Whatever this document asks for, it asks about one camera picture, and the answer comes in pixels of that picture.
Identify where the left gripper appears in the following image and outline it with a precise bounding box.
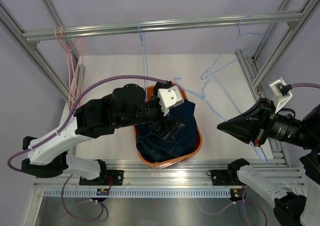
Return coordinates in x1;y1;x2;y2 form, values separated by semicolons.
115;82;185;137

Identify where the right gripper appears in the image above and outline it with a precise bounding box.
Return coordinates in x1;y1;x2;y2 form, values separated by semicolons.
218;96;320;149

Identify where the dark blue denim garment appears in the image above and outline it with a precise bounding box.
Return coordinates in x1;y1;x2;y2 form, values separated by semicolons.
135;130;196;163

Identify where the light blue hanger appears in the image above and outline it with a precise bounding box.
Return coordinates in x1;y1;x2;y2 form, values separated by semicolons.
173;77;271;163
200;15;273;80
137;20;150;86

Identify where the pink hanger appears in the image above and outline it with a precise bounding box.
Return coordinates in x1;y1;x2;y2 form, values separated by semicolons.
53;26;77;109
72;38;85;103

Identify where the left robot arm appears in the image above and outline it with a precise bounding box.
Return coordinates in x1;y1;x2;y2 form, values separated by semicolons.
21;82;184;185

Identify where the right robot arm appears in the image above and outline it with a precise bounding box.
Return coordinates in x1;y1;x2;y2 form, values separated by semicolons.
217;98;320;225

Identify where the orange plastic basket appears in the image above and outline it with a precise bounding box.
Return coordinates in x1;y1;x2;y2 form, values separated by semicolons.
133;90;203;169

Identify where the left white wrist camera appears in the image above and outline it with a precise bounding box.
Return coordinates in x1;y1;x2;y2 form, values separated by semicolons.
157;85;184;116

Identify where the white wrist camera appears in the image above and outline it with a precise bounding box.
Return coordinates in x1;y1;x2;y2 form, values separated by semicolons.
157;85;184;116
268;77;293;113

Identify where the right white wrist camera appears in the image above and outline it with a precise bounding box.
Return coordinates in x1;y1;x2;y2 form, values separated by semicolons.
268;77;293;113

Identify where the front aluminium frame rail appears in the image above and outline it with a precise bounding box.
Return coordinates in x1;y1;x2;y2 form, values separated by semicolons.
32;159;306;189

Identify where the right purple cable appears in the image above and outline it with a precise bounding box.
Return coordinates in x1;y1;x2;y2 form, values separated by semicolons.
291;83;320;89

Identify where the purple cable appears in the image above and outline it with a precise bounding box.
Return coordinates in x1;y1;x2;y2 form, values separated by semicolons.
291;83;320;89
6;75;171;221

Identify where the white slotted cable duct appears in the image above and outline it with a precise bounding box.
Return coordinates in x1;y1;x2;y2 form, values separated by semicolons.
44;187;231;198

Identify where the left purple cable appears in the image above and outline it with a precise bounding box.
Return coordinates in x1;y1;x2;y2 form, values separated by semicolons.
6;75;171;221

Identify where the aluminium hanging rail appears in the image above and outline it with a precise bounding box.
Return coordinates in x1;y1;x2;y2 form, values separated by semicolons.
22;11;303;43

